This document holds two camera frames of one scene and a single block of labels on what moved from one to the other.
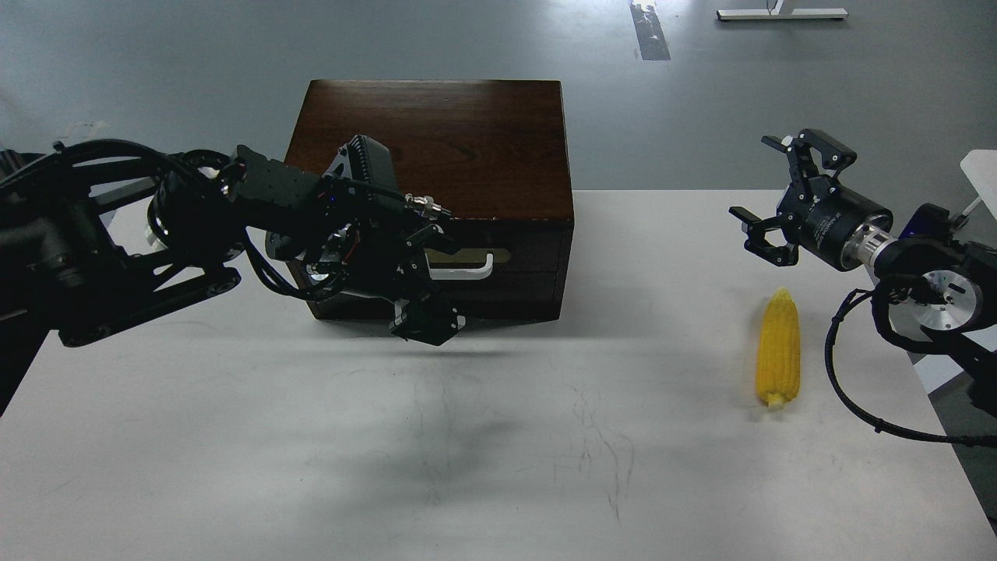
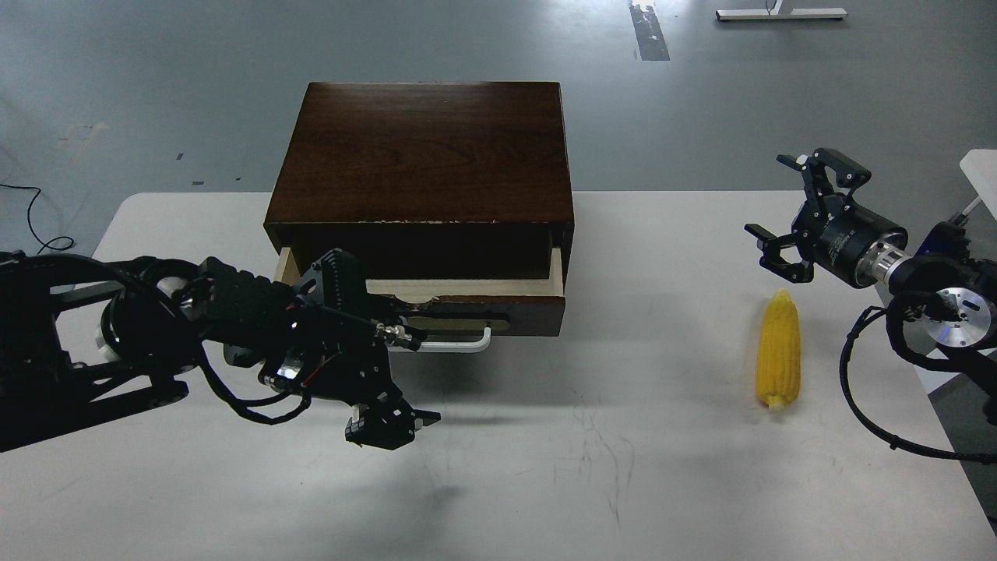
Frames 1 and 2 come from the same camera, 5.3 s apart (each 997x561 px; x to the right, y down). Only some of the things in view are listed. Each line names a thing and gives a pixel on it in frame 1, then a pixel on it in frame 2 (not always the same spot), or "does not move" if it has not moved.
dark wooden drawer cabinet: x=492 y=154 does not move
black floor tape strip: x=649 y=31 does not move
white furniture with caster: x=980 y=167 does not move
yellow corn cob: x=778 y=364 does not move
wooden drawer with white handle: x=498 y=245 -> x=456 y=300
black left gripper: x=361 y=246 -> x=338 y=349
